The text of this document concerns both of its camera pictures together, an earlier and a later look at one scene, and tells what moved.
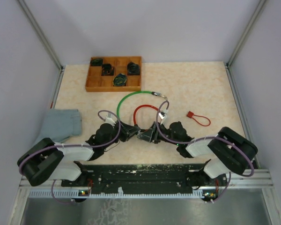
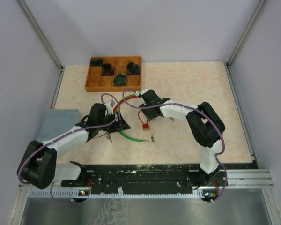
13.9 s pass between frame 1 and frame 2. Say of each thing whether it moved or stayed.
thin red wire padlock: moved
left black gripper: moved
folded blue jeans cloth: stayed
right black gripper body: moved
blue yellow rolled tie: stayed
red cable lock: moved
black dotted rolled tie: stayed
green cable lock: moved
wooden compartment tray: stayed
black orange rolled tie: stayed
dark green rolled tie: stayed
